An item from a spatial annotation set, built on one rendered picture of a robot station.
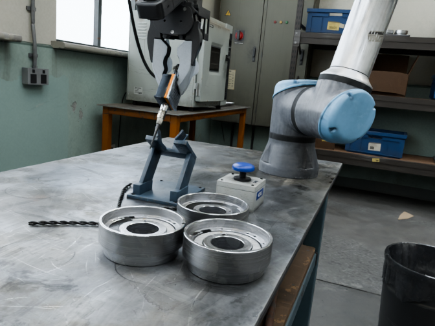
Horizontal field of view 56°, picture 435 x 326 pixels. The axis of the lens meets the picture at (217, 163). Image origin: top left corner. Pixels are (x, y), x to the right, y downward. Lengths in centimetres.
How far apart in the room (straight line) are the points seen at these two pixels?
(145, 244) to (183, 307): 9
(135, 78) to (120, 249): 256
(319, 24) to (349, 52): 314
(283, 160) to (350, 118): 20
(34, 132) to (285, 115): 184
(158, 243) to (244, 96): 401
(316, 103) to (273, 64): 348
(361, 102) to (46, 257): 65
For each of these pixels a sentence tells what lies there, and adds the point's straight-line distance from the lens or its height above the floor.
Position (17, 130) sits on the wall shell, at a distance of 249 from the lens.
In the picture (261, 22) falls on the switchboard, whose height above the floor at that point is 162.
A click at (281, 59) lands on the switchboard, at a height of 126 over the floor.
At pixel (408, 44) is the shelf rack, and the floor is 143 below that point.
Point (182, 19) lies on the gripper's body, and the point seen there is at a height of 111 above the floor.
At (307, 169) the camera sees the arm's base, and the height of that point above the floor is 82.
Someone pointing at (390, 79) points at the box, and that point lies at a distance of 393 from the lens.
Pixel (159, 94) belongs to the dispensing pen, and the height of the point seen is 98.
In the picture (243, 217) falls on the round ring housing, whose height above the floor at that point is 83.
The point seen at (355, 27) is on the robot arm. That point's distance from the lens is 93.
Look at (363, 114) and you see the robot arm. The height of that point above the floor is 97.
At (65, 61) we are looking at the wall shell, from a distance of 271.
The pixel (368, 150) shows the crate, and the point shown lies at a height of 49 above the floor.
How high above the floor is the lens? 102
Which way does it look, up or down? 12 degrees down
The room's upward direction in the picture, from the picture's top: 5 degrees clockwise
